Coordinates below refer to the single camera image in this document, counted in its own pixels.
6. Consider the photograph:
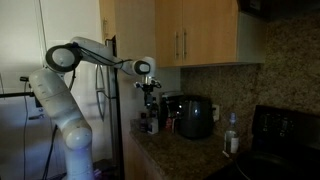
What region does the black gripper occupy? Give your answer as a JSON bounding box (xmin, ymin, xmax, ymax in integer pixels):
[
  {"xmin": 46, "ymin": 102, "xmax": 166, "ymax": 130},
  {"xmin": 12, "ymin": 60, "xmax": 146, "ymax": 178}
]
[{"xmin": 141, "ymin": 85, "xmax": 157, "ymax": 109}]

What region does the small dark bottle with label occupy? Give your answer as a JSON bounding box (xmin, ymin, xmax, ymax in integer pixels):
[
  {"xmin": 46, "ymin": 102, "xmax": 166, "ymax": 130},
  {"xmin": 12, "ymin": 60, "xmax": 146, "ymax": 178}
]
[{"xmin": 138, "ymin": 112, "xmax": 150, "ymax": 133}]

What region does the white container with blue label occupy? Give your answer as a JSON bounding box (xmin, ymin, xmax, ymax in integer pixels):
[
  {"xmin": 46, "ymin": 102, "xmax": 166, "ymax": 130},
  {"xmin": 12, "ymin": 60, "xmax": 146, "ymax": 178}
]
[{"xmin": 147, "ymin": 116, "xmax": 160, "ymax": 136}]

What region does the black air fryer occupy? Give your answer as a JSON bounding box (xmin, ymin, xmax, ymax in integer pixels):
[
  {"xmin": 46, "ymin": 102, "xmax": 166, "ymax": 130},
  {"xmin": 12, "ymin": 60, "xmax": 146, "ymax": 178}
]
[{"xmin": 177, "ymin": 95, "xmax": 215, "ymax": 140}]

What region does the glass bottle with white label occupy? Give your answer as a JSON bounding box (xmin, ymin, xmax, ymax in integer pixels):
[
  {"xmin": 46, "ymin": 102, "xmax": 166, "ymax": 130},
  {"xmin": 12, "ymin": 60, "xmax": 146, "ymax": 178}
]
[{"xmin": 221, "ymin": 112, "xmax": 240, "ymax": 159}]

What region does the tall dark wine bottle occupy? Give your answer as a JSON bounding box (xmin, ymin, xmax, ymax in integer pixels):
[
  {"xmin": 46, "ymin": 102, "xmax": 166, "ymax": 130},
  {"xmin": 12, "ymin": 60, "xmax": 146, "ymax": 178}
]
[{"xmin": 148, "ymin": 96, "xmax": 160, "ymax": 119}]

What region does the black coffee maker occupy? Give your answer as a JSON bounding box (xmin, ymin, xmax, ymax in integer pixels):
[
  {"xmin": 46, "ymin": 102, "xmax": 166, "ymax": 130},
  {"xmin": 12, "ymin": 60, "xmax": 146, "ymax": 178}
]
[{"xmin": 159, "ymin": 90, "xmax": 185, "ymax": 133}]

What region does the stainless steel fridge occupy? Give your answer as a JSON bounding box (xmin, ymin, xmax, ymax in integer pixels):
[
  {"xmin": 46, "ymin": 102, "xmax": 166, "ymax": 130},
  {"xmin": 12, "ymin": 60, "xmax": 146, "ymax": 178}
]
[{"xmin": 94, "ymin": 34, "xmax": 126, "ymax": 180}]

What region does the wooden lower cabinet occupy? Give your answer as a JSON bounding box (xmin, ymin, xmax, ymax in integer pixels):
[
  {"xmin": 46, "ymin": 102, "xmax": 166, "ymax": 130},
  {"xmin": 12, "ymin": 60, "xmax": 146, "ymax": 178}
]
[{"xmin": 123, "ymin": 132, "xmax": 165, "ymax": 180}]

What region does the wooden cabinet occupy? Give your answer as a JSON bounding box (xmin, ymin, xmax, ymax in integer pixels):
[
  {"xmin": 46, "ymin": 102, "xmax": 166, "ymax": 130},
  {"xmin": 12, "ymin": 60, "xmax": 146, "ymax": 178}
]
[
  {"xmin": 123, "ymin": 132, "xmax": 165, "ymax": 180},
  {"xmin": 98, "ymin": 0, "xmax": 268, "ymax": 69}
]

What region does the white backsplash outlet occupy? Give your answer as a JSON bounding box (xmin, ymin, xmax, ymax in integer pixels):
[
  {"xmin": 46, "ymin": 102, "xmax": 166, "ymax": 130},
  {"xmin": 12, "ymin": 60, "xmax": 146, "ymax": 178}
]
[{"xmin": 212, "ymin": 103, "xmax": 221, "ymax": 123}]

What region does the wooden upper cabinet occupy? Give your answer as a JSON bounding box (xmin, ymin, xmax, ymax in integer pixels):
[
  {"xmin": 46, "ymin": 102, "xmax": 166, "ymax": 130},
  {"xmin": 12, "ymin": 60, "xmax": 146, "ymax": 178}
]
[{"xmin": 98, "ymin": 0, "xmax": 268, "ymax": 69}]

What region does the dark frying pan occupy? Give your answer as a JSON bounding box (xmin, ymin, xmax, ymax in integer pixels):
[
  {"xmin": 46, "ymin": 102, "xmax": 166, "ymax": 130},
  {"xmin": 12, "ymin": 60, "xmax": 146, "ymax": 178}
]
[{"xmin": 234, "ymin": 150, "xmax": 302, "ymax": 180}]

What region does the black stove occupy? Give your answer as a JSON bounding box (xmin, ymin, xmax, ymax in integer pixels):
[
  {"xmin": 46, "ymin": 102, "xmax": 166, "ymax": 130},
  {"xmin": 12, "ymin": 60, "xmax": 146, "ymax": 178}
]
[{"xmin": 203, "ymin": 104, "xmax": 320, "ymax": 180}]

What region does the steel range hood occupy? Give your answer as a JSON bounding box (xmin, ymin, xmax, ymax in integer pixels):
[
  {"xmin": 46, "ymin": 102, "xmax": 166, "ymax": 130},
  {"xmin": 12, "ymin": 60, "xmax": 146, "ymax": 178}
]
[{"xmin": 236, "ymin": 0, "xmax": 320, "ymax": 23}]

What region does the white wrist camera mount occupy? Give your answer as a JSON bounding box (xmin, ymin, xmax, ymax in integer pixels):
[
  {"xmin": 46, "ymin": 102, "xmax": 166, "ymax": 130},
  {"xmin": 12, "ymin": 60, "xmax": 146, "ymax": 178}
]
[{"xmin": 134, "ymin": 79, "xmax": 163, "ymax": 90}]

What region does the metal upper cabinet handle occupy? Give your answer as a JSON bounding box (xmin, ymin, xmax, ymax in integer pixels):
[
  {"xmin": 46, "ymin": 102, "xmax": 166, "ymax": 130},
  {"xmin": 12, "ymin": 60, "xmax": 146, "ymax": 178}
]
[
  {"xmin": 181, "ymin": 30, "xmax": 188, "ymax": 61},
  {"xmin": 173, "ymin": 31, "xmax": 180, "ymax": 62}
]

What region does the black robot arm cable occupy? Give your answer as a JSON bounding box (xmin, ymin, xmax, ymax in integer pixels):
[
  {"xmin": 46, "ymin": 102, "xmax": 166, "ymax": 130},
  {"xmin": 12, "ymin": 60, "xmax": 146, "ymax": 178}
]
[{"xmin": 67, "ymin": 42, "xmax": 135, "ymax": 92}]

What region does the black floor power cable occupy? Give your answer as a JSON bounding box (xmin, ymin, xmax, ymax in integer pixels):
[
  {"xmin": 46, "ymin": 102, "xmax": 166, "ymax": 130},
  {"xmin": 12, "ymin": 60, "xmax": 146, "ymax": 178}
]
[{"xmin": 40, "ymin": 124, "xmax": 59, "ymax": 180}]

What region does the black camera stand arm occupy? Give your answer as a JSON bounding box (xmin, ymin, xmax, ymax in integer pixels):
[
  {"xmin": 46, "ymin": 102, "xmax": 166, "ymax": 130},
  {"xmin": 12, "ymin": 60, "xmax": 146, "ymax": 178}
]
[{"xmin": 0, "ymin": 90, "xmax": 45, "ymax": 109}]

